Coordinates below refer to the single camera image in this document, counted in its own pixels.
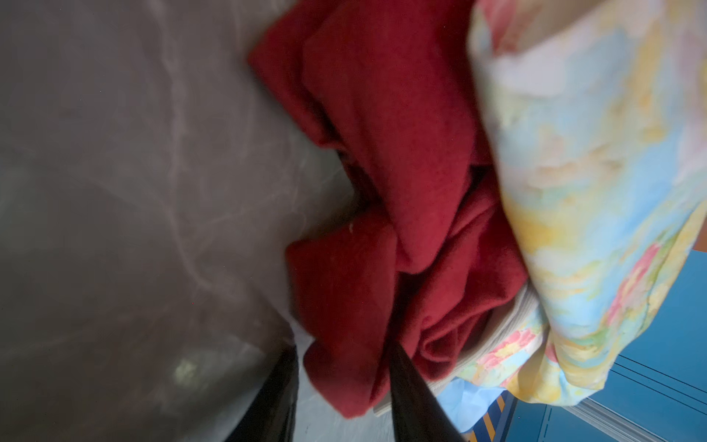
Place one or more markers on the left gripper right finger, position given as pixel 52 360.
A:
pixel 416 414

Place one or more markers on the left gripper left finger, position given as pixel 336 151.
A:
pixel 272 415

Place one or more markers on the dark red cloth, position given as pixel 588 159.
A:
pixel 387 85

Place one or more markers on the light blue cloth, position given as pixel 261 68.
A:
pixel 465 403

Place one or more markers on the floral pastel cloth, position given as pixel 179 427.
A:
pixel 595 112

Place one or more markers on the right aluminium corner post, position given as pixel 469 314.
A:
pixel 610 423

